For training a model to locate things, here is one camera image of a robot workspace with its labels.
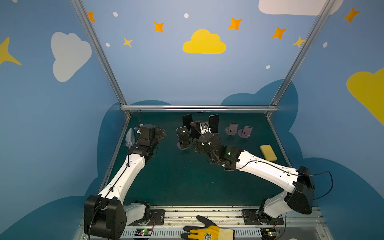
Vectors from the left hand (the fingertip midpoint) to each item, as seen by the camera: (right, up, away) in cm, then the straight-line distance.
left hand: (162, 133), depth 83 cm
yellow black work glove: (+26, -46, -15) cm, 54 cm away
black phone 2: (+32, +6, +15) cm, 36 cm away
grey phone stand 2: (+55, 0, +21) cm, 59 cm away
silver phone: (+11, -2, +8) cm, 14 cm away
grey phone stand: (+46, +1, +23) cm, 52 cm away
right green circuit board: (+55, -48, -12) cm, 74 cm away
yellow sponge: (+69, -14, +16) cm, 72 cm away
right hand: (+23, -1, -7) cm, 24 cm away
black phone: (+13, +9, +16) cm, 23 cm away
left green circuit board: (-6, -47, -12) cm, 49 cm away
